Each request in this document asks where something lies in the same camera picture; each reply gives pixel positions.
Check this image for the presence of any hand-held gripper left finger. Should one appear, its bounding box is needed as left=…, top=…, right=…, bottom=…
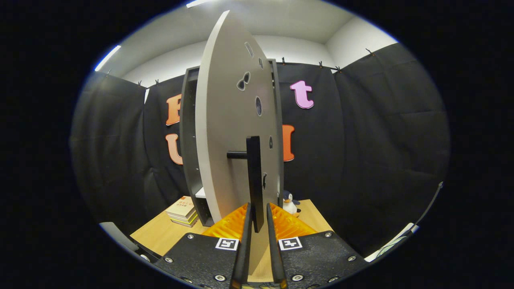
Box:
left=154, top=203, right=253, bottom=289

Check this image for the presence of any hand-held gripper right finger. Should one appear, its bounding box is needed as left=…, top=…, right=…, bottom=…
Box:
left=266, top=203, right=369, bottom=289

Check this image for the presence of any beige shoe cabinet door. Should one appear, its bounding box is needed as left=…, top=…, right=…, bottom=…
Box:
left=195, top=10, right=281, bottom=275

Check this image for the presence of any dark grey shoe cabinet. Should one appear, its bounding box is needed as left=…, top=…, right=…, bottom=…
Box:
left=179, top=59, right=285, bottom=227

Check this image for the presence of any penguin plush toy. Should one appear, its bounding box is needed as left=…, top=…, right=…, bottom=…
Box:
left=282, top=190, right=301, bottom=217

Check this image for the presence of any stack of books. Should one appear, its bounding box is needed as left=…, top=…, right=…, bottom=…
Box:
left=165, top=195, right=199, bottom=228

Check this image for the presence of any black backdrop cloth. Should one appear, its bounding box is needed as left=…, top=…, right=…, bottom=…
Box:
left=70, top=42, right=450, bottom=257

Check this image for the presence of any row of black cloth clips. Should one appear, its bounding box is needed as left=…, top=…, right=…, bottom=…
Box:
left=105, top=48, right=376, bottom=87

